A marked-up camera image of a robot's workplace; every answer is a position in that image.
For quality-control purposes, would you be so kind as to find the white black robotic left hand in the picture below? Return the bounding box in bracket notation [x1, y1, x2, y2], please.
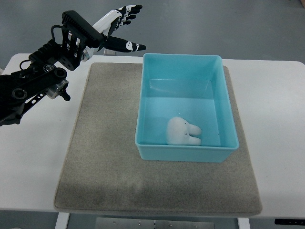
[82, 5, 146, 62]

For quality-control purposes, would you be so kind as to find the white rabbit toy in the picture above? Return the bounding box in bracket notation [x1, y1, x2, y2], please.
[166, 117, 202, 146]

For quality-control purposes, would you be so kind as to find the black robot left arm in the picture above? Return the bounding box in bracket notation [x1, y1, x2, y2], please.
[0, 10, 104, 125]

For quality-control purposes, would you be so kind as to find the blue plastic box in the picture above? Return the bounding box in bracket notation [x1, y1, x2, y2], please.
[135, 53, 239, 163]

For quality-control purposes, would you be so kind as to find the lower floor socket plate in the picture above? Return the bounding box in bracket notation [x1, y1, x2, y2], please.
[104, 49, 116, 56]

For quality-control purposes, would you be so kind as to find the grey felt mat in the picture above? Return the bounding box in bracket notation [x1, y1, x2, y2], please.
[54, 63, 262, 217]

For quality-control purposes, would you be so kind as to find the white left table leg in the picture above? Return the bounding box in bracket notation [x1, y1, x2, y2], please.
[55, 212, 70, 229]

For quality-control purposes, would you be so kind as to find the white table leg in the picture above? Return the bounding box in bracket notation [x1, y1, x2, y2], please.
[237, 218, 251, 229]
[55, 212, 70, 229]

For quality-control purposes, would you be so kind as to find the white right table leg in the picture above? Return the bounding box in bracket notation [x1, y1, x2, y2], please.
[237, 218, 251, 229]

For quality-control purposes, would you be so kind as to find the black table control panel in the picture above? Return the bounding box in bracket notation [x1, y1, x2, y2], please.
[274, 219, 305, 226]

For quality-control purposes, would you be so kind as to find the grey metal base plate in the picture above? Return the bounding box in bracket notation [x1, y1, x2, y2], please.
[95, 218, 215, 229]

